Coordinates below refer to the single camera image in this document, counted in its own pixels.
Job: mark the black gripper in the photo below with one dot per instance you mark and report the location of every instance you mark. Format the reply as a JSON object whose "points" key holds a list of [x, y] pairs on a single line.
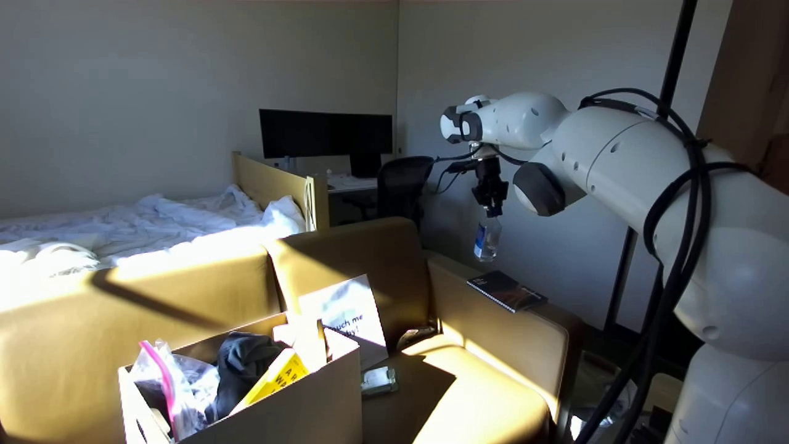
{"points": [[491, 181]]}

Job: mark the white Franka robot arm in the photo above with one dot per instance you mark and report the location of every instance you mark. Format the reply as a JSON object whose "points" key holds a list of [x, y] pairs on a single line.
{"points": [[643, 163]]}

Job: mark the dark spiral notebook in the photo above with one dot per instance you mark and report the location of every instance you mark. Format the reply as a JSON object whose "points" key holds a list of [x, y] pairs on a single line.
{"points": [[510, 291]]}

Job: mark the black office chair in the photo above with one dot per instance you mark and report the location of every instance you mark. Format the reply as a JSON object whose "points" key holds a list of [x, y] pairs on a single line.
{"points": [[403, 186]]}

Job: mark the white desk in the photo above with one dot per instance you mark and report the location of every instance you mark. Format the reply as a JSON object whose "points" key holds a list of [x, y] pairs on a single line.
{"points": [[355, 182]]}

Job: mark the white printed paper sheet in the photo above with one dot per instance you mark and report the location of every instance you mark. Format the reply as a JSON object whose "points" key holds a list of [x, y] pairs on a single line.
{"points": [[359, 308]]}

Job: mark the black computer monitor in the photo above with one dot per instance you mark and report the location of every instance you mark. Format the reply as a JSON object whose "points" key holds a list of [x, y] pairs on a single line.
{"points": [[324, 137]]}

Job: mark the small green card package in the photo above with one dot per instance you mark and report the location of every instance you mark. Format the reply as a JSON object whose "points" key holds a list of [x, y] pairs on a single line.
{"points": [[378, 380]]}

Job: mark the wooden bed footboard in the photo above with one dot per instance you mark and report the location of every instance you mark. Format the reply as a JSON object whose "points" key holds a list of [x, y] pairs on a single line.
{"points": [[286, 186]]}

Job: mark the grey shiny plastic bag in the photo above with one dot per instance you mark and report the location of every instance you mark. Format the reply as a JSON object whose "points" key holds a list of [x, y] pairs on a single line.
{"points": [[595, 395]]}

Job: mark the black stand pole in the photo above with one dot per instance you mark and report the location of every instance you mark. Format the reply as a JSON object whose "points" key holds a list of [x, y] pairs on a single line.
{"points": [[680, 39]]}

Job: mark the yellow paperback book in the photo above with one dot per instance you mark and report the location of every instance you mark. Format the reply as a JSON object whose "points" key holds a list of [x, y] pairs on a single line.
{"points": [[276, 377]]}

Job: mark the dark navy garment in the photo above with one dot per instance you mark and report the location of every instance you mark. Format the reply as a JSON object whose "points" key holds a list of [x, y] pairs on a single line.
{"points": [[249, 366]]}

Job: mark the brown wooden panel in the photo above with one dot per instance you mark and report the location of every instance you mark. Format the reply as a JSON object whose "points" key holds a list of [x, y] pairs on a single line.
{"points": [[753, 74]]}

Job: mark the clear plastic bag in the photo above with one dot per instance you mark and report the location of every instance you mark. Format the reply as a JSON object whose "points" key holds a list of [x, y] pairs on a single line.
{"points": [[194, 395]]}

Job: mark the pink plastic packet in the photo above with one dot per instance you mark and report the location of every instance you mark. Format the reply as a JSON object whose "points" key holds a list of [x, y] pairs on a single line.
{"points": [[161, 377]]}

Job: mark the bed with white bedding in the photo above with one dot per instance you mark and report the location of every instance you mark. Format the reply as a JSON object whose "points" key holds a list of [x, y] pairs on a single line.
{"points": [[108, 230]]}

